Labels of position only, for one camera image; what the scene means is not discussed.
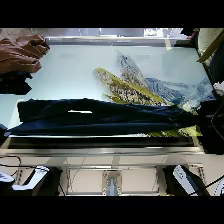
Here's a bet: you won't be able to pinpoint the black cable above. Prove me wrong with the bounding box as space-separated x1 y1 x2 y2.
0 154 38 178
189 174 224 197

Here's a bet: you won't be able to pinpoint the dark blue jeans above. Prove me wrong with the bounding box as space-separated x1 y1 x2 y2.
7 97 202 138

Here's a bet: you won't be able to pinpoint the brown garment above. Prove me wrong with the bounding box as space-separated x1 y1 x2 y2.
0 33 51 75

